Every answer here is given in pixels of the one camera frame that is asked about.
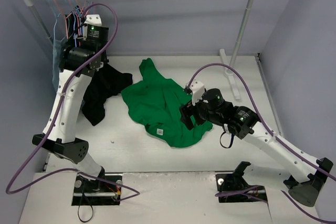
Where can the blue hanger far left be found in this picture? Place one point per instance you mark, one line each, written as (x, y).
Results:
(58, 16)

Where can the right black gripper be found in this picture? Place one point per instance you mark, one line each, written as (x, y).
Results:
(187, 115)

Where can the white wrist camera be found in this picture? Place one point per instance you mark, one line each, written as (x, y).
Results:
(196, 89)
(93, 19)

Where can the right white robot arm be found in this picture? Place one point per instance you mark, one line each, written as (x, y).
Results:
(301, 175)

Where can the green t shirt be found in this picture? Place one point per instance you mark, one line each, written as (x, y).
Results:
(154, 102)

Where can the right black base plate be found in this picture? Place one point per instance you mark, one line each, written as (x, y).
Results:
(233, 189)

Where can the pink empty wire hanger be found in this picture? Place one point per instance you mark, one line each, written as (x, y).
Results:
(72, 1)

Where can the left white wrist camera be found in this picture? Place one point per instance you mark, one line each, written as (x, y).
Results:
(93, 19)

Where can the black hanging garment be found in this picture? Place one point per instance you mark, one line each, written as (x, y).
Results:
(106, 82)

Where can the blue empty wire hanger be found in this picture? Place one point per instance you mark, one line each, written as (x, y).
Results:
(76, 22)

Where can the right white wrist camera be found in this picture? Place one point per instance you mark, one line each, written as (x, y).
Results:
(196, 89)

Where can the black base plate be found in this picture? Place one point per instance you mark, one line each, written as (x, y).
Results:
(94, 193)
(233, 189)

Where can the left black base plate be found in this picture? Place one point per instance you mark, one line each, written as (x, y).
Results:
(94, 193)

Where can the blue hanging garment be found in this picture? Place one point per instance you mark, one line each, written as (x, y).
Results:
(57, 48)

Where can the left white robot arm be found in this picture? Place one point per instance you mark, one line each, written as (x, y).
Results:
(59, 135)

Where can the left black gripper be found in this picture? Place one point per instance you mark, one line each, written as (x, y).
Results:
(72, 18)

